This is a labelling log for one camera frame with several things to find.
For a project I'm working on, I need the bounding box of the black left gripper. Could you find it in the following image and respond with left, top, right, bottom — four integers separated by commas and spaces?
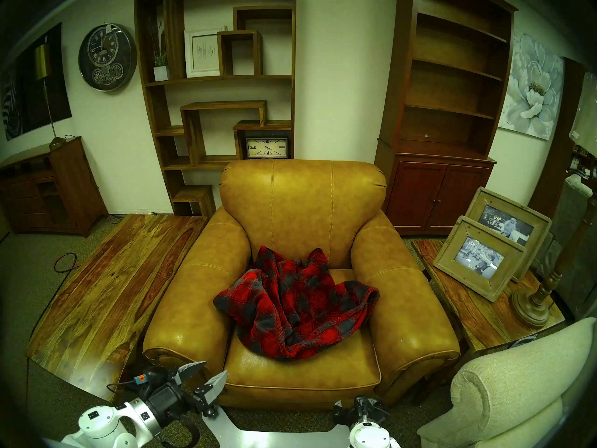
148, 361, 229, 424

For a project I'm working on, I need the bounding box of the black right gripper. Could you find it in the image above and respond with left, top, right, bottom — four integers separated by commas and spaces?
333, 395, 391, 427

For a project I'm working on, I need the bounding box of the red plaid fleece blanket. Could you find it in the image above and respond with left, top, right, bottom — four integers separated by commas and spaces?
214, 245, 381, 362

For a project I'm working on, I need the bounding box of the beige fabric sofa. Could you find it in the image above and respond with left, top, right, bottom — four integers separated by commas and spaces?
417, 317, 597, 448

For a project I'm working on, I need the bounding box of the glossy rosewood coffee table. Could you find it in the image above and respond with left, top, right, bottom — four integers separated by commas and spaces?
26, 213, 209, 403

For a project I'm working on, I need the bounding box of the rustic wooden side table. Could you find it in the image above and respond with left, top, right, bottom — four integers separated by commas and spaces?
411, 238, 566, 354

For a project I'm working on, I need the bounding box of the turned wooden lamp base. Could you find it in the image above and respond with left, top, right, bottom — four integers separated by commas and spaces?
511, 209, 597, 329

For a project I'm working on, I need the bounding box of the tan leather armchair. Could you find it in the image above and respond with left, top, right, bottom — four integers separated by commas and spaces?
142, 159, 461, 410

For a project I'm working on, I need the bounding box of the open wooden shelf unit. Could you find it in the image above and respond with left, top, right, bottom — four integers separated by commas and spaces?
134, 0, 297, 217

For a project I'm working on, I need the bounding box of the cherry wood bookcase hutch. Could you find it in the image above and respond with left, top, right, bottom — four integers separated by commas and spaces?
374, 0, 518, 236

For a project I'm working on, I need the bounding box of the dark wood media cabinet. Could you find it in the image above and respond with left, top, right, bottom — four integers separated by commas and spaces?
0, 136, 109, 238

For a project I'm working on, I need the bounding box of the rectangular mantel clock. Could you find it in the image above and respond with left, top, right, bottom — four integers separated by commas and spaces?
245, 136, 289, 159

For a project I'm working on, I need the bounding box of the grey upholstered chair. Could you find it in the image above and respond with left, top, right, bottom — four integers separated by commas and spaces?
536, 174, 597, 319

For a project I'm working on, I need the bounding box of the small potted plant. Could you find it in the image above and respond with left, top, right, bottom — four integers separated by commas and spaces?
148, 18, 171, 82

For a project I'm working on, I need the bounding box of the tall dark wood cabinet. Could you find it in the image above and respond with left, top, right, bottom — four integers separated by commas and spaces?
528, 57, 589, 219

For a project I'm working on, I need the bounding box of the white framed certificate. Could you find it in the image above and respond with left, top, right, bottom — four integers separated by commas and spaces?
184, 27, 228, 78

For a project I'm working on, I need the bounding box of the gold shade table lamp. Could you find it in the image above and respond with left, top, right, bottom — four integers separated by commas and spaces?
35, 36, 67, 150

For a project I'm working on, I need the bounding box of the white flower painting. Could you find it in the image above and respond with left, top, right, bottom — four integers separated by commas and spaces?
498, 30, 565, 141

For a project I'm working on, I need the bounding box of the pale lampshade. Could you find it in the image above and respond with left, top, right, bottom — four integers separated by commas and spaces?
569, 71, 597, 158

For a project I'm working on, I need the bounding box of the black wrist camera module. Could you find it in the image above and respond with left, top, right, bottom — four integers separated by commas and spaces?
134, 367, 177, 388

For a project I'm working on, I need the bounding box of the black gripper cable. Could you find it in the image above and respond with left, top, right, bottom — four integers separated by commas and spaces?
158, 414, 201, 448

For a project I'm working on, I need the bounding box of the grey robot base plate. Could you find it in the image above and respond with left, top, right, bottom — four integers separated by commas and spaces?
201, 403, 350, 448

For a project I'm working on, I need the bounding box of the red floor cable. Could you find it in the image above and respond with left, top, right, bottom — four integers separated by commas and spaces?
54, 252, 80, 273

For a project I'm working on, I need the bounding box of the black floor cord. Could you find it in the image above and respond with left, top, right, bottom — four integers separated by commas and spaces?
106, 213, 159, 224

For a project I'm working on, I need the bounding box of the small rustic picture frame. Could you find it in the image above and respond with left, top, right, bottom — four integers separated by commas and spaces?
433, 216, 527, 303

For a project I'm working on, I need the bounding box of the large rustic picture frame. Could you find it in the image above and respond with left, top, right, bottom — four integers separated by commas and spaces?
465, 187, 553, 283

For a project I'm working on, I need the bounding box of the round black wall clock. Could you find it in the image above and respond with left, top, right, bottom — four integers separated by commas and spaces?
78, 23, 138, 92

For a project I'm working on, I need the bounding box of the dark zebra wall art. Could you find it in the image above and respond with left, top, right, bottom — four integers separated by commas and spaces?
0, 22, 73, 142

